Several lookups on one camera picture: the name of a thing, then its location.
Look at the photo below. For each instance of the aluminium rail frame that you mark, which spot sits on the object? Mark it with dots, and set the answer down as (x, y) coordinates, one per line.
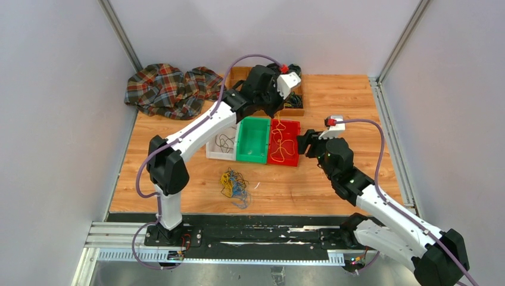
(121, 239)

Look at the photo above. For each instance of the rolled green tie bottom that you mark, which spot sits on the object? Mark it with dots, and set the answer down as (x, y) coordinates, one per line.
(294, 101)

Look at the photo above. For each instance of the red plastic bin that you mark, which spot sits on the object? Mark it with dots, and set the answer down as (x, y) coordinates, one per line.
(282, 143)

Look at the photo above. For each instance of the green plastic bin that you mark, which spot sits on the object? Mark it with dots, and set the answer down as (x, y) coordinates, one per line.
(253, 140)

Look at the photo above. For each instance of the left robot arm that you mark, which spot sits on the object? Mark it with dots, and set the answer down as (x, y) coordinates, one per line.
(262, 90)

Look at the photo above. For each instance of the rolled green tie top-right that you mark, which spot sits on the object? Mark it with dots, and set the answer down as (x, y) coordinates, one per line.
(296, 69)

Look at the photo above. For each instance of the plaid cloth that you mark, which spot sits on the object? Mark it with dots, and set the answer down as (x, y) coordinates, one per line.
(165, 90)

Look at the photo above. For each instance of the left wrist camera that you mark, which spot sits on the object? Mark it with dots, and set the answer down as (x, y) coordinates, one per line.
(286, 83)

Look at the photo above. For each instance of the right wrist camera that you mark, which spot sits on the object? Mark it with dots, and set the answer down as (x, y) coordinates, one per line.
(334, 127)

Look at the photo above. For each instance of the wooden compartment tray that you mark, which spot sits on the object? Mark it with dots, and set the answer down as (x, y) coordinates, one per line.
(241, 72)

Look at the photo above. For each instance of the white plastic bin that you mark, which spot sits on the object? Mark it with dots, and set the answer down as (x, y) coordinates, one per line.
(223, 146)

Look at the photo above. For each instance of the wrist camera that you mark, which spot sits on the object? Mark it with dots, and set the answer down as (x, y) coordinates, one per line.
(334, 127)
(286, 83)

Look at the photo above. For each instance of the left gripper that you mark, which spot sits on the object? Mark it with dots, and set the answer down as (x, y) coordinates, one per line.
(271, 112)

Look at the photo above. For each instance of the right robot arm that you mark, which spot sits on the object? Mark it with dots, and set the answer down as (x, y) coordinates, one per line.
(434, 256)

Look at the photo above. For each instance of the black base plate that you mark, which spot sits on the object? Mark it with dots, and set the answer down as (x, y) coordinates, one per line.
(257, 237)

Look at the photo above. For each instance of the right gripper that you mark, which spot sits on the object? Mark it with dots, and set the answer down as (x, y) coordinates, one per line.
(311, 137)

